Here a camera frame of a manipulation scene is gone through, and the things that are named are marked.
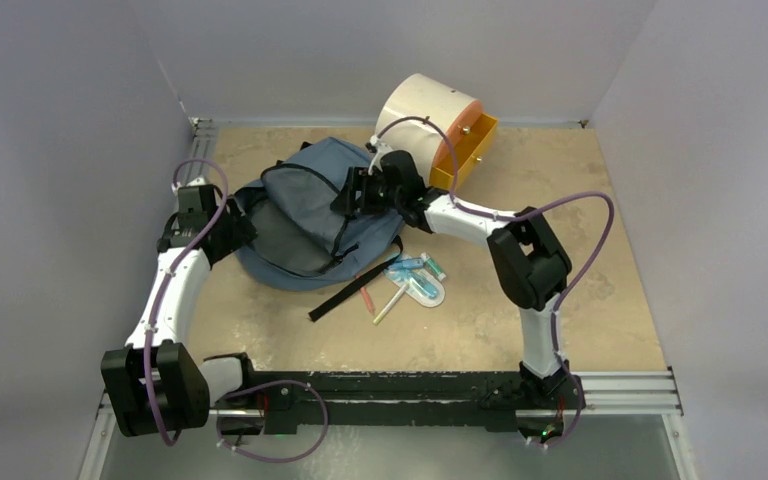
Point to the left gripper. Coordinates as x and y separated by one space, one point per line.
241 233

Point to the blue backpack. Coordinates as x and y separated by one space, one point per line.
301 243

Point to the yellow open drawer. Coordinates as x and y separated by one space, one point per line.
470 148

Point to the aluminium frame rail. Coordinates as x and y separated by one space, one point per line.
602 392

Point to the white marker pen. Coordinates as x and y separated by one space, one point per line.
390 304

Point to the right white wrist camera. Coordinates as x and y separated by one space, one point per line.
378 149

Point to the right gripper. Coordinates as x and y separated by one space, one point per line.
358 180

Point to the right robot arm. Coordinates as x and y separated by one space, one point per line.
530 264

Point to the blister pack with blue items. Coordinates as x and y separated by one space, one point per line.
422 286

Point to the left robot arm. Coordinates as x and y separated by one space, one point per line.
153 383

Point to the green white glue stick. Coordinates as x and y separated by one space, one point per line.
433 267

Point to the cream round drawer cabinet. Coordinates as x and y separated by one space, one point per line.
420 114

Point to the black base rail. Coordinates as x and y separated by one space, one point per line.
318 412

